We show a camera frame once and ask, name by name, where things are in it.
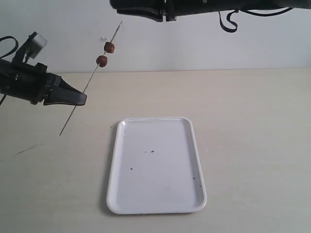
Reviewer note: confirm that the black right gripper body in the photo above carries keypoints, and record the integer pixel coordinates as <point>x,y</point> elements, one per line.
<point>176,8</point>

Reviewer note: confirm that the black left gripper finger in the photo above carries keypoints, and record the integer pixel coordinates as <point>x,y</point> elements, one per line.
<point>64,94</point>

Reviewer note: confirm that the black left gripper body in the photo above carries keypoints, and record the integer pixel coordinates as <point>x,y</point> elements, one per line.
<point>26,82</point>

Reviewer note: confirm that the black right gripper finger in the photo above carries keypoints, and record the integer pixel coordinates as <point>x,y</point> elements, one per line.
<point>151,9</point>

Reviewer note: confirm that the thin metal skewer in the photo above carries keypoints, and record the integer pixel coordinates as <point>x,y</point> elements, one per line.
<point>91,77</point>

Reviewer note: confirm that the dark red berry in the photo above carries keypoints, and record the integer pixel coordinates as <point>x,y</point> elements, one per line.
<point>109,47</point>

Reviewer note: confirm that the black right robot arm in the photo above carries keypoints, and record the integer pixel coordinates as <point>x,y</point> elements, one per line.
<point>245,5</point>

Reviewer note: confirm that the white rectangular plastic tray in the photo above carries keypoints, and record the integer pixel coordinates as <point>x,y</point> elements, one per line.
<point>155,168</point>

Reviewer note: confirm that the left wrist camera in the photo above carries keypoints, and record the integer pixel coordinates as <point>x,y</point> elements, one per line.
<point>30,49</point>

